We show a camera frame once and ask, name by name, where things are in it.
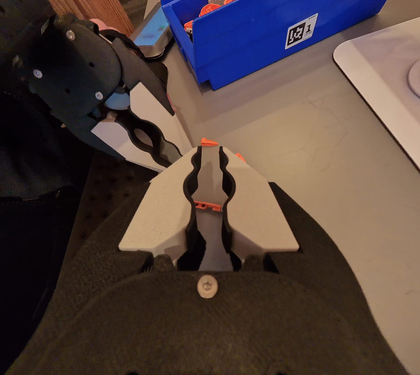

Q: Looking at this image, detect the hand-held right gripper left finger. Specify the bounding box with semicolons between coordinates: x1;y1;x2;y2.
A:
118;146;206;272

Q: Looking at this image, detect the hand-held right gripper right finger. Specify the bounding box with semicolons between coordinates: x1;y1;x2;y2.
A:
218;146;300;272

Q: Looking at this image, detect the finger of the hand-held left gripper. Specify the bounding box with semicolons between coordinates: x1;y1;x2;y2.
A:
126;81;194;157
91;116;172;173

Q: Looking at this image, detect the blue plastic bin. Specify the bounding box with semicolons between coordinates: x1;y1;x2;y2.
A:
154;0;417;91

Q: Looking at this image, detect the person's left forearm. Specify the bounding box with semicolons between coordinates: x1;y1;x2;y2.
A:
0;86;82;200

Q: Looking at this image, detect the person's left hand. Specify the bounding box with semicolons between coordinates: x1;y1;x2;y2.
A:
89;18;116;36

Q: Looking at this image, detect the black perforated pad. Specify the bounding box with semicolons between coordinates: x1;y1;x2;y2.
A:
75;152;155;245

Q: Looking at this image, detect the smartphone in leather holder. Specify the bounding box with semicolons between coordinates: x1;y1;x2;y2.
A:
133;6;175;60

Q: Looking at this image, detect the white book stand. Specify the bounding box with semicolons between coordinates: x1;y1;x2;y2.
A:
332;17;420;170

